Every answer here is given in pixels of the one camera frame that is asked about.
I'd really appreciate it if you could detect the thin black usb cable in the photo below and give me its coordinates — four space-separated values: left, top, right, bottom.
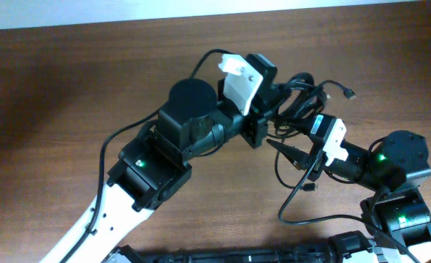
273 79 356 192

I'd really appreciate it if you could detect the black camera cable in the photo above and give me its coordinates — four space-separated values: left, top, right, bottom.
277 155 421 263
58 48 234 263

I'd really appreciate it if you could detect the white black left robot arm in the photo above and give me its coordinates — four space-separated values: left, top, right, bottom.
43 77 291 262

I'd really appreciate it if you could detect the black right camera cable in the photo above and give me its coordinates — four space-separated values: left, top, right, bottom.
277 155 421 263

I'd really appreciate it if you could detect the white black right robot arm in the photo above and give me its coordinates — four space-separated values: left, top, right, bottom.
268 130 431 262

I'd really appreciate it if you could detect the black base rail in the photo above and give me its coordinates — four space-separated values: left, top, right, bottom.
104 231 385 263

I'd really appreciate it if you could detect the black left camera cable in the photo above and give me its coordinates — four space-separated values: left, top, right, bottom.
58 48 234 263

